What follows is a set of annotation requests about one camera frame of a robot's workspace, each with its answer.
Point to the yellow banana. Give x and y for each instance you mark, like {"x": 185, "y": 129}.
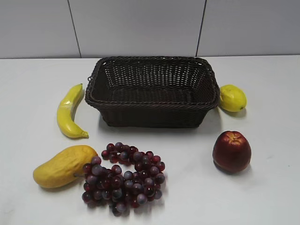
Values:
{"x": 65, "y": 111}

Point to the yellow lemon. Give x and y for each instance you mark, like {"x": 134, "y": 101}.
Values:
{"x": 232, "y": 98}

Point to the red apple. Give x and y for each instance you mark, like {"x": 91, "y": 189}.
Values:
{"x": 232, "y": 152}

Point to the dark brown wicker basket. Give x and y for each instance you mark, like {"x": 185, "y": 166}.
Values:
{"x": 152, "y": 91}

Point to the purple grape bunch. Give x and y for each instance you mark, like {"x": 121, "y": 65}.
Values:
{"x": 123, "y": 177}

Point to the yellow mango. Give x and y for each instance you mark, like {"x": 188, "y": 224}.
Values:
{"x": 64, "y": 167}

